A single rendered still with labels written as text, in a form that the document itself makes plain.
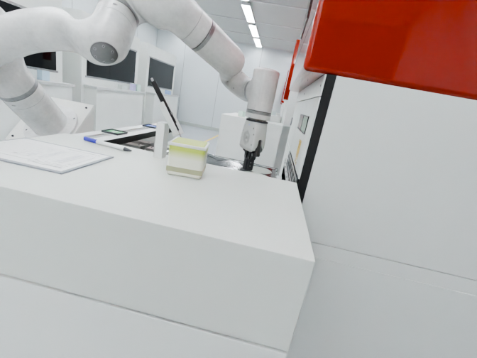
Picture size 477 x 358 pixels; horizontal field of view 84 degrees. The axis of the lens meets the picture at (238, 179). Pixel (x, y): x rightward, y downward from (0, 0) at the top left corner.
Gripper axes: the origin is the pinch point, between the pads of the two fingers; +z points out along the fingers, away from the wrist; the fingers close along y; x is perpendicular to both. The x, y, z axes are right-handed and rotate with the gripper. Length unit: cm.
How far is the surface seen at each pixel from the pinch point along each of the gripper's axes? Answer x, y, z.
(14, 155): -59, 22, -4
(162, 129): -33.3, 16.0, -11.0
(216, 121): 272, -758, 59
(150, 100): 47, -640, 21
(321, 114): -1.5, 31.3, -21.1
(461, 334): 39, 58, 26
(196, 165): -28.7, 30.6, -7.1
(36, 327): -54, 39, 19
